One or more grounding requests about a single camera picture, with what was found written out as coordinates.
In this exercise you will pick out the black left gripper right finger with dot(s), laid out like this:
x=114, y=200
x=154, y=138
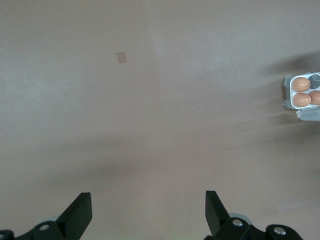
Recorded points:
x=220, y=222

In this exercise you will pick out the clear plastic egg box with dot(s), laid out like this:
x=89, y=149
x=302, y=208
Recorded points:
x=288, y=100

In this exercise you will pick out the brown egg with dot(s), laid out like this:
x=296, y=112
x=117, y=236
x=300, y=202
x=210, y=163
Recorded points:
x=302, y=99
x=316, y=97
x=301, y=84

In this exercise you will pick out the brown tape patch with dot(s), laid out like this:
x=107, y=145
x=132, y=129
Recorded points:
x=121, y=57

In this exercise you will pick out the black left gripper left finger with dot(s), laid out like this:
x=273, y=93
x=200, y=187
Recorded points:
x=72, y=222

